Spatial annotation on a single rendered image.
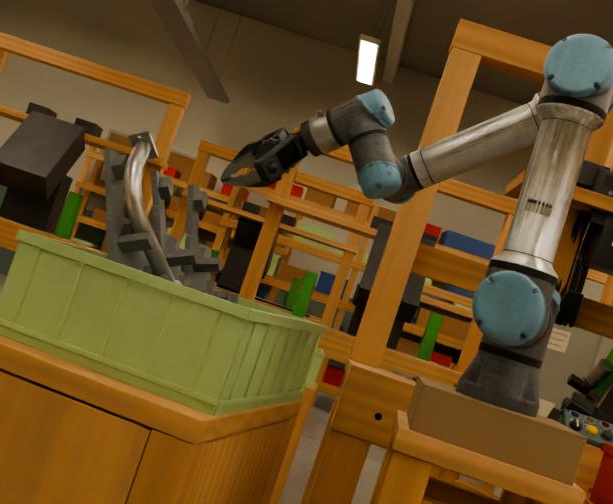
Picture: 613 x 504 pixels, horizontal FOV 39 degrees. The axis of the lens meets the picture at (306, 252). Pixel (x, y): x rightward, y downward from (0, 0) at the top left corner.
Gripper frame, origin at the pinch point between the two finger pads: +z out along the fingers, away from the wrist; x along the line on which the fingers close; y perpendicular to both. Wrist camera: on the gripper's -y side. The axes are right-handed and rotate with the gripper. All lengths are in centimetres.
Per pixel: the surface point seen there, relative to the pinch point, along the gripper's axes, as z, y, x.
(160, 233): 9.8, -15.8, -1.0
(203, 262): 13.2, -1.1, -13.7
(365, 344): 14, 59, -73
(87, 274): 9.7, -42.0, 3.8
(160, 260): 7.0, -25.4, -3.2
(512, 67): -50, 107, -26
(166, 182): 6.6, -9.6, 6.1
